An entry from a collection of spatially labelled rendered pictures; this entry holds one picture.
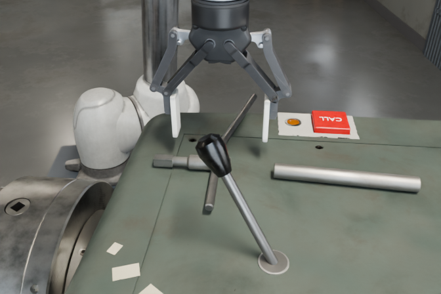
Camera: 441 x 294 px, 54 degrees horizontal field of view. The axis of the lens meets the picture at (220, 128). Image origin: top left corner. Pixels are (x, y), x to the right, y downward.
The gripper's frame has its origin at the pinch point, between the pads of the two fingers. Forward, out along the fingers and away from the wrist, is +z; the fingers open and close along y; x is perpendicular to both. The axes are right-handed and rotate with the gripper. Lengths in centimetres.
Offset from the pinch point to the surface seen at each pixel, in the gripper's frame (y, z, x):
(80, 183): 21.2, 7.6, 5.9
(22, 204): 27.0, 6.6, 12.3
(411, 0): -164, 92, -427
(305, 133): -13.7, 4.5, -7.0
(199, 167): 2.6, 3.5, 5.3
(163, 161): 8.0, 3.2, 4.9
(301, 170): -12.1, 2.6, 5.8
